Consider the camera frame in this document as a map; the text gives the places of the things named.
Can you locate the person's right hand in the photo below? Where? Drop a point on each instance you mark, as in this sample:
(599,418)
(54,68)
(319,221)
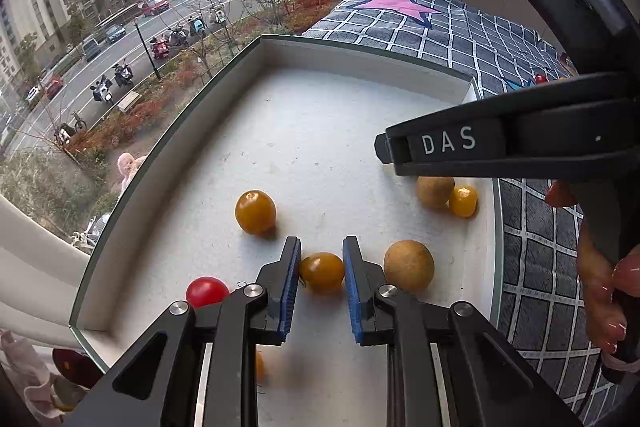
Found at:
(597,292)

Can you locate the pink cloth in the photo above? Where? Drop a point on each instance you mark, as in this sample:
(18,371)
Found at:
(25,379)

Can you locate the red cherry tomato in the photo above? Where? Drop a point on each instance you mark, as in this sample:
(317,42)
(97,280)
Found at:
(540,79)
(206,291)

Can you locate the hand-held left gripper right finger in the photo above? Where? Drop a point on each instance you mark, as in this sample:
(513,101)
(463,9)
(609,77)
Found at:
(352,292)

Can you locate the brown longan fruit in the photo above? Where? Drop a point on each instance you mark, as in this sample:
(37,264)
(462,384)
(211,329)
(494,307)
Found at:
(408,265)

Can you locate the white drying rack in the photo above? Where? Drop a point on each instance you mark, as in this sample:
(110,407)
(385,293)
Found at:
(92,229)

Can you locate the small brown kiwi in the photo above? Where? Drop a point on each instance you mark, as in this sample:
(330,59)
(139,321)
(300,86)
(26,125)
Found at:
(434,193)

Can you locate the grey checked star tablecloth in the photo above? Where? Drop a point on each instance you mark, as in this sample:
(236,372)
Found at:
(530,287)

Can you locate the pink plush toy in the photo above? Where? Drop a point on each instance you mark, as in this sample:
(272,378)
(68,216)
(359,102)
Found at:
(129,167)

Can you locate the yellow cherry tomato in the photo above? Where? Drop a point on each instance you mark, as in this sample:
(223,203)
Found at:
(321,269)
(462,201)
(255,212)

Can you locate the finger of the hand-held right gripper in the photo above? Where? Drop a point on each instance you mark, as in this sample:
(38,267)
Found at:
(530,137)

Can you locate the red car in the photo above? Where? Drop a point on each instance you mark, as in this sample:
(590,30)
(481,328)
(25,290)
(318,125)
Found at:
(155,6)

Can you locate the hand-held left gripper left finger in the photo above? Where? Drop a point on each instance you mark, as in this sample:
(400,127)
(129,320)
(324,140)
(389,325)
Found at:
(292,292)

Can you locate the dark red round object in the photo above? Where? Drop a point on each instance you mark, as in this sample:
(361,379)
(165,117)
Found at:
(77,364)

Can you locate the white shallow box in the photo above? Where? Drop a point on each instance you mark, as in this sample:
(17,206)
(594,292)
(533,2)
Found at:
(325,132)

